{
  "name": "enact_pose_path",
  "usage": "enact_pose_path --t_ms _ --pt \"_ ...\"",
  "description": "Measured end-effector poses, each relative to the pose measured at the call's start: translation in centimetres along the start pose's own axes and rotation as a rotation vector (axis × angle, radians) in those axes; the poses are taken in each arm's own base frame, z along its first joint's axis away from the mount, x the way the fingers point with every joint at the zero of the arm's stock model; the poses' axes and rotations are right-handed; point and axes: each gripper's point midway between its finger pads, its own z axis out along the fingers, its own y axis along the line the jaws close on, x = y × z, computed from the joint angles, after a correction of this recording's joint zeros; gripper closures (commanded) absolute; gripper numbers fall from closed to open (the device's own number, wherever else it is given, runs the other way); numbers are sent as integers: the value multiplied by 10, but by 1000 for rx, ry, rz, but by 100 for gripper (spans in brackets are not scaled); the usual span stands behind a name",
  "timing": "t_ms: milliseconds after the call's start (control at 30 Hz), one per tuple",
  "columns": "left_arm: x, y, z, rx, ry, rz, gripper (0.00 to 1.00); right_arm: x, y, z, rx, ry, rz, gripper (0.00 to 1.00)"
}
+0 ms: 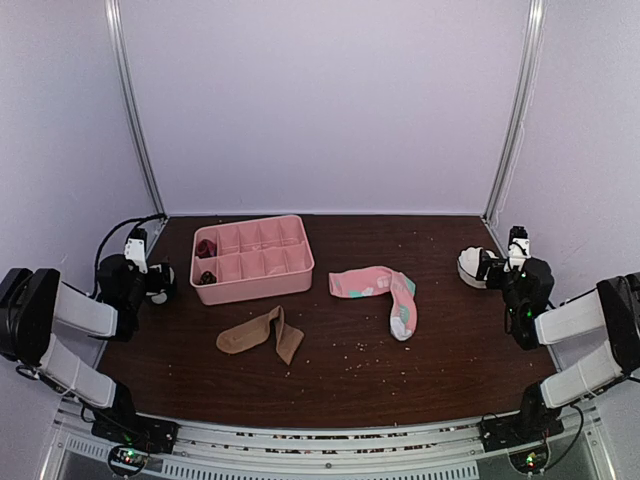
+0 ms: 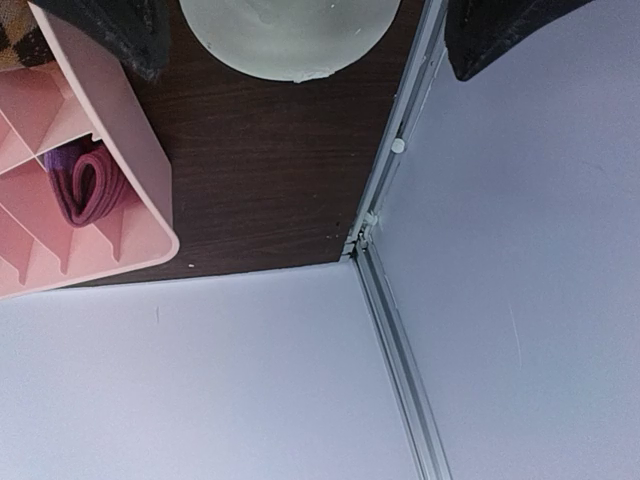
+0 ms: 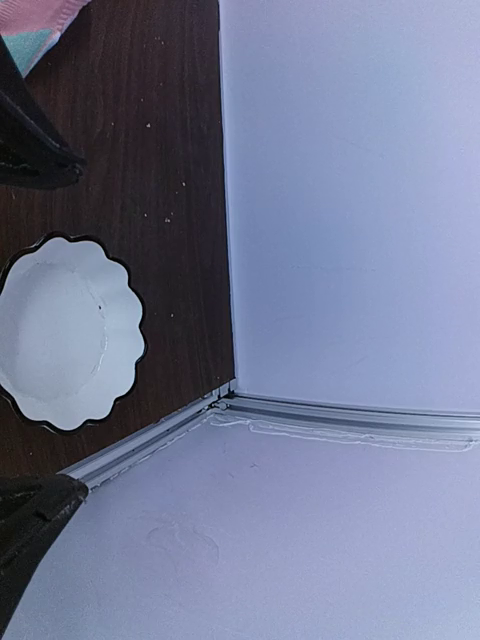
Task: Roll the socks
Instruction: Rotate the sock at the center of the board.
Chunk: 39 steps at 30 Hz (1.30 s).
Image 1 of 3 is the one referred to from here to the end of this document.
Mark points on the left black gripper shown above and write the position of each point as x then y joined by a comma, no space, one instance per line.
155,284

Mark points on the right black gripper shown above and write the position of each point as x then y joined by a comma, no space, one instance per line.
486,261

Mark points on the pink patterned sock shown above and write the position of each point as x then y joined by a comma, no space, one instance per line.
376,281

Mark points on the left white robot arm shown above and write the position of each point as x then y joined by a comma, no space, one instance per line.
33,302

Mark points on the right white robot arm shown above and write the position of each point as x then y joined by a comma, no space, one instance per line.
526,284

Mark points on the white scalloped bowl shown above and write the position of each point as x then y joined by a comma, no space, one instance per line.
468,263

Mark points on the dark brown rolled sock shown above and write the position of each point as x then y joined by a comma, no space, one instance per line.
207,278

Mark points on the dark red rolled sock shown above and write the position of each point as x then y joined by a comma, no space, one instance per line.
206,248

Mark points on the pink divided organizer tray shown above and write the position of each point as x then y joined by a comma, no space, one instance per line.
255,259

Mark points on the tan ribbed sock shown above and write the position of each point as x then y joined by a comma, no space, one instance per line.
258,330

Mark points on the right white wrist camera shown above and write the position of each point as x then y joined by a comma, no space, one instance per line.
518,247

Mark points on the right aluminium frame post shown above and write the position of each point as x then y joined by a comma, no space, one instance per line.
523,90

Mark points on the aluminium frame post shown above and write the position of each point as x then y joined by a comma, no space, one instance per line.
117,38
523,90

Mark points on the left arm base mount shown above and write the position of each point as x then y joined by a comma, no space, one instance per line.
132,449

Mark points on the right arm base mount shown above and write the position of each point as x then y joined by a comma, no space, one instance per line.
520,435

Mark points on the left aluminium frame post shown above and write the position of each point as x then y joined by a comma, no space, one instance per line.
117,38

